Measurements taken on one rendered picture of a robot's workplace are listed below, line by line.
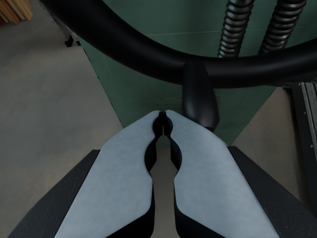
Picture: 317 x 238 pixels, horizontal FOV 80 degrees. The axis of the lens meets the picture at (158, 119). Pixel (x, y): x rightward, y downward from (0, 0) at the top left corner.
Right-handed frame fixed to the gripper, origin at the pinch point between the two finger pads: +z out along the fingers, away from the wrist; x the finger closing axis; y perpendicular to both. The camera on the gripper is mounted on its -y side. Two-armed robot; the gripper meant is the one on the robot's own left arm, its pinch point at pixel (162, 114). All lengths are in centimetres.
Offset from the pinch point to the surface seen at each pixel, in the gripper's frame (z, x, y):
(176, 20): 25.4, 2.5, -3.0
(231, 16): 10.5, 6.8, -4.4
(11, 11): 137, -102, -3
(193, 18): 25.3, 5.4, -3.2
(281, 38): 11.2, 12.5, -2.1
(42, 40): 123, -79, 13
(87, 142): 59, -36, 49
